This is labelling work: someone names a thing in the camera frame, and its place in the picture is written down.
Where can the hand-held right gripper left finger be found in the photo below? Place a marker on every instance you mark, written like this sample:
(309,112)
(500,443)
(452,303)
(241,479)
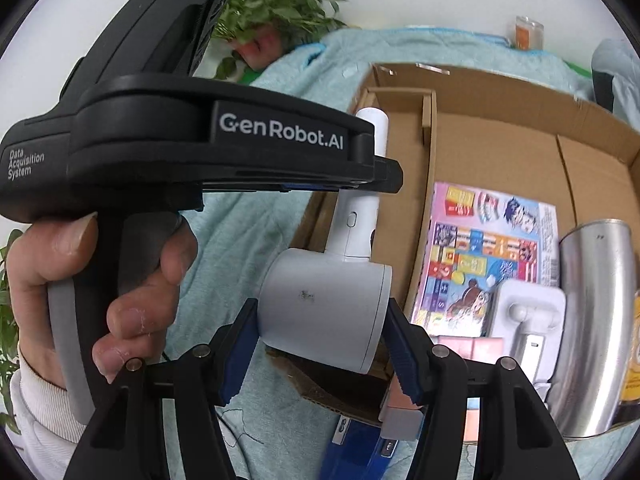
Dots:
(240,355)

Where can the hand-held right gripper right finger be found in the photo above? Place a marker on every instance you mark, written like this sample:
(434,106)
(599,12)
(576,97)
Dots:
(405,355)

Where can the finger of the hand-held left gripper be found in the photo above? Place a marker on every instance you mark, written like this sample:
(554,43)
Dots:
(387,175)

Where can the pastel puzzle cube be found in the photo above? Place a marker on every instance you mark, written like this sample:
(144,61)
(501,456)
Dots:
(470,346)

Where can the white handheld fan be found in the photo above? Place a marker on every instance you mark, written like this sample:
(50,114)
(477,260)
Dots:
(325,300)

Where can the blue stapler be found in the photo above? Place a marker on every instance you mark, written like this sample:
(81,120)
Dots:
(355,450)

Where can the cartoon board game box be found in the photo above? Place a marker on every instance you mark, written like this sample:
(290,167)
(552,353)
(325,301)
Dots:
(480,250)

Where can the brown cardboard box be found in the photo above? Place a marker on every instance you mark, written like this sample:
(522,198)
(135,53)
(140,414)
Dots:
(500,125)

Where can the white folding phone stand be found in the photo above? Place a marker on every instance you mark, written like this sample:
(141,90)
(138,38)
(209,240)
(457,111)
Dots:
(530,305)

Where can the silver metal tin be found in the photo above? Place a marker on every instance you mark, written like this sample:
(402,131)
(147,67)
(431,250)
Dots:
(590,310)

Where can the yellow label jar black lid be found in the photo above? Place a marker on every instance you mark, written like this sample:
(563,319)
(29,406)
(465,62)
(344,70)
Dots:
(636,330)

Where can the person's left forearm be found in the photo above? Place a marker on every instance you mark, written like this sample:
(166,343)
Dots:
(40,425)

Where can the person's left hand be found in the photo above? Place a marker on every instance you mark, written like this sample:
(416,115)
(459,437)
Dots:
(50,250)

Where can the light blue quilted blanket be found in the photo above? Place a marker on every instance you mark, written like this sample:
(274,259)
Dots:
(280,125)

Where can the potted green plant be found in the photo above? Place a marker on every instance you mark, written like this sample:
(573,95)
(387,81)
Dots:
(280,0)

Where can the large leafy green plant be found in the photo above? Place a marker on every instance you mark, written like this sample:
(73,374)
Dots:
(6,310)

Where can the light blue puffer jacket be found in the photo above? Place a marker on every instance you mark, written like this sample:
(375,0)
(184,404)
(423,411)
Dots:
(620,70)

